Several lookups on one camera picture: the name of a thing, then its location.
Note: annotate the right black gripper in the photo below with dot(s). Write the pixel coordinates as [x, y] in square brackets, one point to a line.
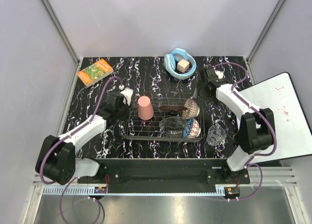
[196, 93]

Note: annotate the brown patterned bowl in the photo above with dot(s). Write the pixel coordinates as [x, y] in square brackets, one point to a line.
[191, 109]

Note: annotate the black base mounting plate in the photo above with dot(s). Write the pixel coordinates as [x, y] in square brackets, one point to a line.
[164, 176]

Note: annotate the orange paperback book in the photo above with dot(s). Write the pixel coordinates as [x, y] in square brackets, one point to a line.
[95, 72]

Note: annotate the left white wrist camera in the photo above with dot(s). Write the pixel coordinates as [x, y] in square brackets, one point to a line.
[128, 93]

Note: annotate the clear glass mug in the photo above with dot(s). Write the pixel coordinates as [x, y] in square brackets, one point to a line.
[215, 135]

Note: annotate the red floral plate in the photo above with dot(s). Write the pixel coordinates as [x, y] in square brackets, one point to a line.
[177, 108]

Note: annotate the clear glass plate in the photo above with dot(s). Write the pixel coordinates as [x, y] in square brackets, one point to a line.
[172, 127]

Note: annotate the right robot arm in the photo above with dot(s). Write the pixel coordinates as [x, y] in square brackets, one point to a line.
[256, 132]

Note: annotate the grey wire dish rack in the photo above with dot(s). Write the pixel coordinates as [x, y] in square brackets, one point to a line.
[134, 128]

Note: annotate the beige wooden cube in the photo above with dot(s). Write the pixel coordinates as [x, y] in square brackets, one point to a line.
[183, 65]

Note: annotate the blue triangle patterned bowl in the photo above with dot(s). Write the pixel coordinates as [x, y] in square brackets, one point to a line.
[188, 128]

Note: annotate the orange patterned white bowl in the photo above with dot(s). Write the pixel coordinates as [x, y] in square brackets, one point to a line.
[195, 129]

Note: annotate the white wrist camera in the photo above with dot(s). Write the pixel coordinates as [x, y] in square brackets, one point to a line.
[128, 93]
[219, 74]

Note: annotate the pink plastic cup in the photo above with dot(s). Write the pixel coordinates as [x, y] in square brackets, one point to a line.
[145, 109]

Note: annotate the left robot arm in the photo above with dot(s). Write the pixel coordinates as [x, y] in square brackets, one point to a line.
[57, 159]

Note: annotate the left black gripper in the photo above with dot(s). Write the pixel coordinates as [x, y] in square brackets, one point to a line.
[126, 112]

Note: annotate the white whiteboard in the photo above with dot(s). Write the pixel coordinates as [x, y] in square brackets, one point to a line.
[293, 133]

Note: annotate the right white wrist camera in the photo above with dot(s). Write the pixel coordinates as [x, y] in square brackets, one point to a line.
[219, 74]

